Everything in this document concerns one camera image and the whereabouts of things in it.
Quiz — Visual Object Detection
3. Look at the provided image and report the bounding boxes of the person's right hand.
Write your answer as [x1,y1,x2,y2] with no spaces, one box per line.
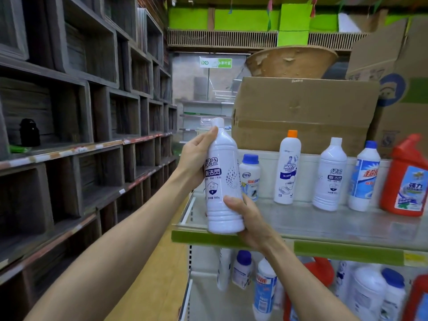
[222,193,287,257]

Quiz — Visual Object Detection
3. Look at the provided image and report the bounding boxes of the person's left hand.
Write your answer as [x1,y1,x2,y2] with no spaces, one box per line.
[173,125,219,194]

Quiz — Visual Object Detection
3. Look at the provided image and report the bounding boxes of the green-edged glass shelf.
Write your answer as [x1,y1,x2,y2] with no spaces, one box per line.
[171,193,428,267]

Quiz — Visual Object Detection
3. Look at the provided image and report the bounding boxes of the green-edged metal shelf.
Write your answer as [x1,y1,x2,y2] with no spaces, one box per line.
[178,269,428,321]

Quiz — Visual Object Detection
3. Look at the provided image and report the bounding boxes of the person's right forearm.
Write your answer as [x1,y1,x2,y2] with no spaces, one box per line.
[257,237,360,321]

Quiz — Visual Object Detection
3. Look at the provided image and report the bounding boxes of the person's left forearm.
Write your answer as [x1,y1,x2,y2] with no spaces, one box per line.
[25,172,198,321]

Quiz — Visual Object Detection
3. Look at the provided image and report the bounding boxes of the white empty shelving unit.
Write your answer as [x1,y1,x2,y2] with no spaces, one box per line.
[179,99,235,144]

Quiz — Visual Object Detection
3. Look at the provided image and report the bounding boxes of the white gondola shelving unit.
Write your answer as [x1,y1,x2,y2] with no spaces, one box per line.
[177,148,428,321]

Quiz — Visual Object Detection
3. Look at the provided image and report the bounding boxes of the green and white hanging sign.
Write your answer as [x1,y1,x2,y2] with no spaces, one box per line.
[199,56,233,69]

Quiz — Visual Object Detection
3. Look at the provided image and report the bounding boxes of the dark wooden cubby shelving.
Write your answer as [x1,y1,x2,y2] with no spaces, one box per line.
[0,0,180,321]

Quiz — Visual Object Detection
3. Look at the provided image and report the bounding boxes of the plain cardboard box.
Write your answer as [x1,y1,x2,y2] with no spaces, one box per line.
[231,76,381,157]

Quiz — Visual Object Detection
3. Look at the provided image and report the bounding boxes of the brown woven basket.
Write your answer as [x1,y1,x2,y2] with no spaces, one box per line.
[245,45,339,79]

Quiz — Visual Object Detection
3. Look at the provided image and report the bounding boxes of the yellow price tag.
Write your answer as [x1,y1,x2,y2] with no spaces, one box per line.
[403,251,428,267]

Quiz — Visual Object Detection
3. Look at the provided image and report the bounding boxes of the black object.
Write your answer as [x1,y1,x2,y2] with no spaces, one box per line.
[19,118,41,148]

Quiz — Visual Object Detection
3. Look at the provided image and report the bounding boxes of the colourful bunting flags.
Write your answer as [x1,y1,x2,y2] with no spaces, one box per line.
[227,0,321,32]

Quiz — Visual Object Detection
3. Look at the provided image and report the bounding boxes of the cardboard box with green stripe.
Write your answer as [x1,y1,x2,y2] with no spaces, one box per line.
[346,16,428,159]

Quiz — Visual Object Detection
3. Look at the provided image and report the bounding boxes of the wooden slatted rail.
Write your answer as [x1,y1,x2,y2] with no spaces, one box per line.
[167,28,279,49]
[307,31,370,51]

